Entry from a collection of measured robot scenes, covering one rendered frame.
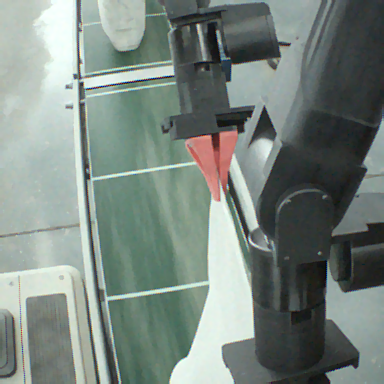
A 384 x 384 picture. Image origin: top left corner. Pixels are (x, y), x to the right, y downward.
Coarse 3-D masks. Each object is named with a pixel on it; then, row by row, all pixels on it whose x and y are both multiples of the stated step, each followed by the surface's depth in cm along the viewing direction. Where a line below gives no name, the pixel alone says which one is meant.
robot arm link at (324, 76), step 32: (320, 0) 24; (352, 0) 23; (320, 32) 24; (352, 32) 23; (288, 64) 27; (320, 64) 24; (352, 64) 24; (288, 96) 27; (320, 96) 25; (352, 96) 25; (256, 128) 31; (288, 128) 26; (320, 128) 26; (352, 128) 26; (256, 160) 30; (288, 160) 27; (320, 160) 27; (352, 160) 27; (256, 192) 29; (352, 192) 28
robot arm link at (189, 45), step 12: (192, 24) 54; (204, 24) 54; (216, 24) 55; (168, 36) 56; (180, 36) 54; (192, 36) 54; (204, 36) 54; (216, 36) 56; (180, 48) 55; (192, 48) 54; (204, 48) 54; (216, 48) 55; (180, 60) 55; (192, 60) 54; (204, 60) 54; (216, 60) 55
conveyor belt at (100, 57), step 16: (96, 0) 232; (144, 0) 230; (96, 16) 220; (160, 16) 218; (96, 32) 210; (144, 32) 209; (160, 32) 208; (96, 48) 201; (112, 48) 200; (144, 48) 200; (160, 48) 199; (96, 64) 193; (112, 64) 192; (128, 64) 192; (144, 64) 192; (160, 64) 192; (144, 80) 192
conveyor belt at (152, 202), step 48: (96, 96) 179; (144, 96) 178; (96, 144) 162; (144, 144) 162; (96, 192) 148; (144, 192) 148; (192, 192) 148; (144, 240) 137; (192, 240) 137; (240, 240) 137; (144, 288) 127; (192, 288) 127; (144, 336) 118; (192, 336) 118
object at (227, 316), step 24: (216, 216) 61; (216, 240) 64; (216, 264) 66; (240, 264) 50; (216, 288) 70; (240, 288) 52; (216, 312) 69; (240, 312) 54; (216, 336) 67; (240, 336) 56; (192, 360) 68; (216, 360) 65
